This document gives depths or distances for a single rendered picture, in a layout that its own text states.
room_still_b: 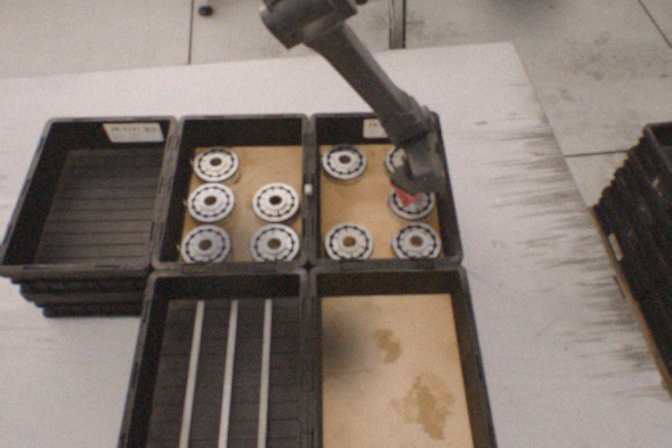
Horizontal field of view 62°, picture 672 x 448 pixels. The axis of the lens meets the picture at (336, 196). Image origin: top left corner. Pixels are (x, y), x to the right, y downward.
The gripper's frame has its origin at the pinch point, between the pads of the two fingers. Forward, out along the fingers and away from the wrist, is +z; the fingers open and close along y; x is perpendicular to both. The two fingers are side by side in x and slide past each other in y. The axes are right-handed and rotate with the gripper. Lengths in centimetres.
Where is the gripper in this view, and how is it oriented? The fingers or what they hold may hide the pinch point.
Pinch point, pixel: (412, 196)
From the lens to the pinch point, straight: 124.9
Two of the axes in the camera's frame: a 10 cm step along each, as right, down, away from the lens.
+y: 6.9, -6.0, 4.2
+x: -7.3, -5.5, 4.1
